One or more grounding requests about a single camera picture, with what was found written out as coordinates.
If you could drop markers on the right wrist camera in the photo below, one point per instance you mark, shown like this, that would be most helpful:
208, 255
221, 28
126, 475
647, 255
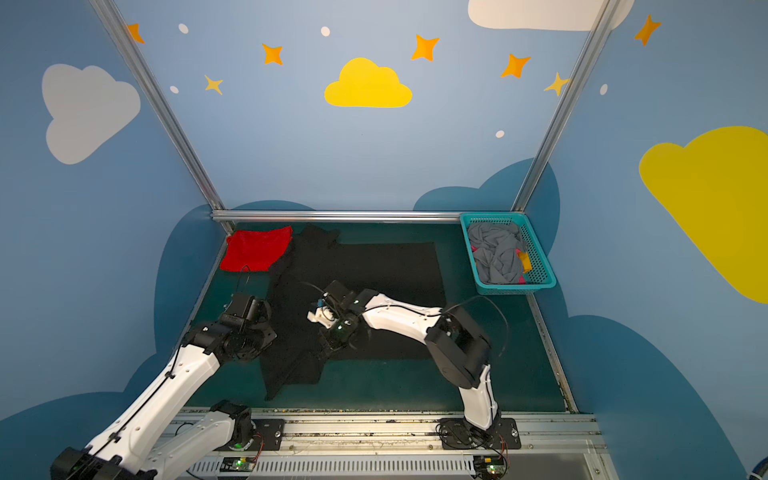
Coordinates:
334, 305

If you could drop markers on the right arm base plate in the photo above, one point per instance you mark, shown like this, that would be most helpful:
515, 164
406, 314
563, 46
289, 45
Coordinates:
459, 434

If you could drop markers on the aluminium corner post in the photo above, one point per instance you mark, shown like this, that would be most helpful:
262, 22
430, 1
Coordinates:
580, 74
113, 22

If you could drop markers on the horizontal aluminium frame rail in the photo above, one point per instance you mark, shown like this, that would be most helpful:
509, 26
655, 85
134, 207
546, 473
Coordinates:
420, 217

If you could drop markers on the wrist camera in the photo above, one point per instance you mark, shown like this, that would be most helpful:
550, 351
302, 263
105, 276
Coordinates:
334, 305
245, 312

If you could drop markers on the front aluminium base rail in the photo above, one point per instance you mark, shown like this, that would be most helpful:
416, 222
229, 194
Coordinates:
341, 444

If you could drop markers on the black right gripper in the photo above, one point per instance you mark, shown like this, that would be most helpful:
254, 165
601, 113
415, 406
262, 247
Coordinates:
335, 327

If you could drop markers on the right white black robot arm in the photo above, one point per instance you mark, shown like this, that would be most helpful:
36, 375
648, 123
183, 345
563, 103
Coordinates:
459, 347

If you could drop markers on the green circuit board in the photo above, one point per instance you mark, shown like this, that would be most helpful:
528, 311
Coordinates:
489, 467
238, 464

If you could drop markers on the grey t shirt in basket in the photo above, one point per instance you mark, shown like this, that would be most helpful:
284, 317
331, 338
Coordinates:
494, 247

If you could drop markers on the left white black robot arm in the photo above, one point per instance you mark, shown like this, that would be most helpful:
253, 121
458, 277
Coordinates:
127, 448

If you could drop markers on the right green circuit board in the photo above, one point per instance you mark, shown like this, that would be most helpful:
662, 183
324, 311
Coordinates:
489, 467

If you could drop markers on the left aluminium corner post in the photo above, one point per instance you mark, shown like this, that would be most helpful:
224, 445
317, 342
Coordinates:
113, 22

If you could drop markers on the yellow garment in basket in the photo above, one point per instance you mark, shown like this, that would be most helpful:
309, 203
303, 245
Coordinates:
525, 260

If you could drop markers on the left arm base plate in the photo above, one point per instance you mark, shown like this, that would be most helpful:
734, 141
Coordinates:
262, 434

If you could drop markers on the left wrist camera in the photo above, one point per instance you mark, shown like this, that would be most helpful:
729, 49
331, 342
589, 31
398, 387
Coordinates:
245, 312

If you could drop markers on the right aluminium corner post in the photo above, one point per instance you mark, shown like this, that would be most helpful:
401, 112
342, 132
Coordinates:
580, 74

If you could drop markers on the red folded t shirt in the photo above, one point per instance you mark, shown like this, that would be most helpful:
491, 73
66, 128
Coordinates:
255, 251

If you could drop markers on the teal plastic basket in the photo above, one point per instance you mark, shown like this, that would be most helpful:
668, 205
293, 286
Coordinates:
540, 278

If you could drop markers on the floor rail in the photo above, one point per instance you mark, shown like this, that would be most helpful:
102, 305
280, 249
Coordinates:
203, 291
552, 355

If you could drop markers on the right side floor rail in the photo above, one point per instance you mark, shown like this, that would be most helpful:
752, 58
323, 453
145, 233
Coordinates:
552, 355

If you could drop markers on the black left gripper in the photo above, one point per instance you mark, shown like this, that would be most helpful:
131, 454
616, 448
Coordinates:
258, 330

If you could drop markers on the black printed t shirt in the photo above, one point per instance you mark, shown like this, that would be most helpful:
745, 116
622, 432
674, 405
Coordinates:
315, 258

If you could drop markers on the left green circuit board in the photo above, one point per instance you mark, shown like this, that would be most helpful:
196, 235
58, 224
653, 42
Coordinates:
238, 464

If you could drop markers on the left side floor rail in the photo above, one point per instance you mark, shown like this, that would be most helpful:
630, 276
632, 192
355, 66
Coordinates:
203, 291

